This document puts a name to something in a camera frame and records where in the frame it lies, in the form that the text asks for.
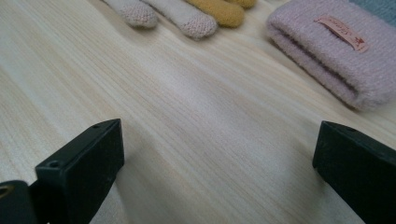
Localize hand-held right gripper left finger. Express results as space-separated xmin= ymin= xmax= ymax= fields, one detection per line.
xmin=29 ymin=119 xmax=125 ymax=224

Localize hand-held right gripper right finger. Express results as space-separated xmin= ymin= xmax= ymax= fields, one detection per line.
xmin=312 ymin=120 xmax=396 ymax=224

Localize grey pink sock pair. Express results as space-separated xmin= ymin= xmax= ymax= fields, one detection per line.
xmin=265 ymin=0 xmax=396 ymax=111

